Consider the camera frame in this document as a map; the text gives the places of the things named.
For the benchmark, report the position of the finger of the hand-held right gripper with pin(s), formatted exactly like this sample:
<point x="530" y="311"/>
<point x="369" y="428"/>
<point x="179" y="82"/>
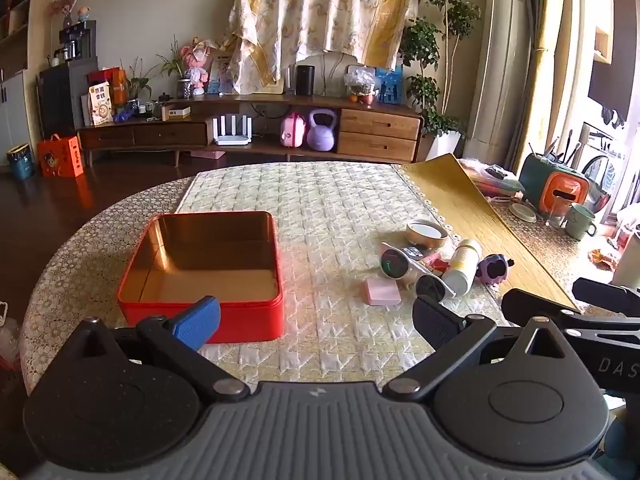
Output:
<point x="610" y="294"/>
<point x="575" y="317"/>

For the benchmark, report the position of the black fridge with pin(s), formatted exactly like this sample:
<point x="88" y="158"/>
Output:
<point x="65" y="100"/>

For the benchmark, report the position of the pink toy case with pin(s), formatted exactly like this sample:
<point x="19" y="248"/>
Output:
<point x="292" y="132"/>

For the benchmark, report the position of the orange snack packet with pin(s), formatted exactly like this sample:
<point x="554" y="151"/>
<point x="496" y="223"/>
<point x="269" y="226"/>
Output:
<point x="604" y="259"/>

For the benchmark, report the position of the black coffee machine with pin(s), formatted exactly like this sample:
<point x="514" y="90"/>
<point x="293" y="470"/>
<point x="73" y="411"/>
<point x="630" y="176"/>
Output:
<point x="75" y="42"/>

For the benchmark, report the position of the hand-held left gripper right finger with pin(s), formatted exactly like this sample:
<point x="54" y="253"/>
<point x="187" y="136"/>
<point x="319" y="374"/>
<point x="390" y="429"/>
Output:
<point x="435" y="321"/>

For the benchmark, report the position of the pink tray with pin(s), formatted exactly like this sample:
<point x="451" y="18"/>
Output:
<point x="206" y="154"/>

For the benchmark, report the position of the grey arched panel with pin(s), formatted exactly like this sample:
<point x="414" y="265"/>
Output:
<point x="337" y="72"/>

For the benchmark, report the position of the red gift bag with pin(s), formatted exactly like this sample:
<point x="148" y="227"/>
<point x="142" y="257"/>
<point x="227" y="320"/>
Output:
<point x="117" y="85"/>

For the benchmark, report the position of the beige curtain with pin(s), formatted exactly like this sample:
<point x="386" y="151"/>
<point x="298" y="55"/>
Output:
<point x="542" y="60"/>

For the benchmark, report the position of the black speaker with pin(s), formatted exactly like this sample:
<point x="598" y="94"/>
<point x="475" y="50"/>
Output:
<point x="305" y="80"/>

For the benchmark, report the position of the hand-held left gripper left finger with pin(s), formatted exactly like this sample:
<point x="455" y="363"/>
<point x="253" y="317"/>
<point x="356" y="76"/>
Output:
<point x="197" y="321"/>

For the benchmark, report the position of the white sunglasses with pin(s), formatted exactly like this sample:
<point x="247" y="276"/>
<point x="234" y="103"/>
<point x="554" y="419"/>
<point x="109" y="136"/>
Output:
<point x="392" y="265"/>

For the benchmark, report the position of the tall potted plant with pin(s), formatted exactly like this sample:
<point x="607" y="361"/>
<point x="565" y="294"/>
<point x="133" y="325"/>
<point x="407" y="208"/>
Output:
<point x="425" y="90"/>

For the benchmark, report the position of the purple kettlebell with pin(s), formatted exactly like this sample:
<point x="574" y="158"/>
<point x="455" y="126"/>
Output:
<point x="320" y="137"/>

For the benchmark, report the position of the orange gift box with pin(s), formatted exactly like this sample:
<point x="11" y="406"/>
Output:
<point x="60" y="157"/>

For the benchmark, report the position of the small potted plant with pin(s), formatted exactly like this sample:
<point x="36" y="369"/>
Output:
<point x="137" y="85"/>

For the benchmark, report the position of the plastic bag of fruit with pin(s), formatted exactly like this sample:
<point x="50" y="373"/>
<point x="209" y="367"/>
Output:
<point x="360" y="82"/>

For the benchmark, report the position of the black packet blue label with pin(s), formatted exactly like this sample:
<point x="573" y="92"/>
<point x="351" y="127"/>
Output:
<point x="413" y="252"/>

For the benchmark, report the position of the vase with pink flowers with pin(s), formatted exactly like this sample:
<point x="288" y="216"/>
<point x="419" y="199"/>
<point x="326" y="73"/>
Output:
<point x="67" y="20"/>

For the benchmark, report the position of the potted orchid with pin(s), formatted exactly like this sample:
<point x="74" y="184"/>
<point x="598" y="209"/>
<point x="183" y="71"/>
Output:
<point x="182" y="89"/>

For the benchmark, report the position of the gold round tin lid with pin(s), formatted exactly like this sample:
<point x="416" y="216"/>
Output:
<point x="425" y="243"/>

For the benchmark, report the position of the stack of books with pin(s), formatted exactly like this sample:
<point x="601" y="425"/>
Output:
<point x="492" y="180"/>

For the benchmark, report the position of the floral sheet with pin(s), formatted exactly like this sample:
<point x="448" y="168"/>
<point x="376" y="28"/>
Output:
<point x="310" y="10"/>

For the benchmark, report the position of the small white box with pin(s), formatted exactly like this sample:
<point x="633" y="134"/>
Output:
<point x="179" y="112"/>

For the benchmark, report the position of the cereal box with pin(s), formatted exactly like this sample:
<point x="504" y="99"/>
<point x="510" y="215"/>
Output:
<point x="101" y="105"/>

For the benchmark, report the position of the yellow table mat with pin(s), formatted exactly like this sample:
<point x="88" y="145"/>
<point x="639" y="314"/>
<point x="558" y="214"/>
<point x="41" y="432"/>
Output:
<point x="480" y="210"/>

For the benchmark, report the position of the green mug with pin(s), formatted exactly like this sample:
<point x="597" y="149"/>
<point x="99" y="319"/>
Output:
<point x="579" y="222"/>

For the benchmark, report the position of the white plastic bag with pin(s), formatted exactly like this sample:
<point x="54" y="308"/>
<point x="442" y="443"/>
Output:
<point x="9" y="335"/>

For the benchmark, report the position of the wooden TV cabinet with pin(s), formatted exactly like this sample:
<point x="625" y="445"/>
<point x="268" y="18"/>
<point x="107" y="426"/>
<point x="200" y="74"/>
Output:
<point x="375" y="127"/>

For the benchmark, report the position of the white yellow bottle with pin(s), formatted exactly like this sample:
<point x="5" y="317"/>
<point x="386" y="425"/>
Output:
<point x="460" y="270"/>

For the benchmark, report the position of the pink plush doll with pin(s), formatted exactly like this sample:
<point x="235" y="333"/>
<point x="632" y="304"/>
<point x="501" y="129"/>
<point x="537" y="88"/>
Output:
<point x="196" y="67"/>

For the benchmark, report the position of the drinking glass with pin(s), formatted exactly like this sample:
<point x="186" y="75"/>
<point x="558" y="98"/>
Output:
<point x="555" y="217"/>

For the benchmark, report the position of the red tin box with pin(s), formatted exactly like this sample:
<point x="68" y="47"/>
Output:
<point x="250" y="322"/>

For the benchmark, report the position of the small red triangular piece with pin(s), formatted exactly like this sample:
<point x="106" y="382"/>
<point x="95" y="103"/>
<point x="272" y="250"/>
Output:
<point x="441" y="267"/>

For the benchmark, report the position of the cream quilted table cloth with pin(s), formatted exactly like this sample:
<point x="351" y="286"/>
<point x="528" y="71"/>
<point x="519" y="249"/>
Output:
<point x="325" y="200"/>

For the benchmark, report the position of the blue picture box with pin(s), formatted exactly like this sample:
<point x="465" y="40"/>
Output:
<point x="221" y="75"/>

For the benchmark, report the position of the pink tube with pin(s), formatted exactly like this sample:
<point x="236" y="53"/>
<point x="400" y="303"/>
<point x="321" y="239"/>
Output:
<point x="431" y="257"/>

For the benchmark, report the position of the white round lid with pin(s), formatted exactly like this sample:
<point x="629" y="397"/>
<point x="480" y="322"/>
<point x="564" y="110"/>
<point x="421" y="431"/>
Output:
<point x="523" y="211"/>

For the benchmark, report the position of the white standing air conditioner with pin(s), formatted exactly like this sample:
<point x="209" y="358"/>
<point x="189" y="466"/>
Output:
<point x="497" y="60"/>

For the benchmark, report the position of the teal bin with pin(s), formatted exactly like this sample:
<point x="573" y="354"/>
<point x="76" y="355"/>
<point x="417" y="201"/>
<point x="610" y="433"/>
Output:
<point x="21" y="162"/>

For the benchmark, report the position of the purple toy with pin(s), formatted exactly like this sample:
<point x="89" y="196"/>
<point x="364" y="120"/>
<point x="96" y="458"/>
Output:
<point x="492" y="270"/>

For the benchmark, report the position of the green orange utensil holder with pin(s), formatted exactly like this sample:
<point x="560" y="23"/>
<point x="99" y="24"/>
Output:
<point x="555" y="185"/>

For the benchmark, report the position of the small purple pink block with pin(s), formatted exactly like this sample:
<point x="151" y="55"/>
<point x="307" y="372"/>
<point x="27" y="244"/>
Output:
<point x="381" y="292"/>

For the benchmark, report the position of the white router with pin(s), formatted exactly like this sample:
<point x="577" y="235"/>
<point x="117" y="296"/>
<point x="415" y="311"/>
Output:
<point x="232" y="135"/>

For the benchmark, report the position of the white container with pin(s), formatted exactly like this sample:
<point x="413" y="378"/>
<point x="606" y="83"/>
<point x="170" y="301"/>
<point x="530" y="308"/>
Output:
<point x="627" y="260"/>

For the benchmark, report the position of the person's right hand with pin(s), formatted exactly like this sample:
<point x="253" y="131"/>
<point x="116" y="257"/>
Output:
<point x="624" y="432"/>

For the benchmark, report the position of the wall shelf unit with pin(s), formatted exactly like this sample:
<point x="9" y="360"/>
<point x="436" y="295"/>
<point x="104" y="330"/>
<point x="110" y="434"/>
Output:
<point x="12" y="35"/>

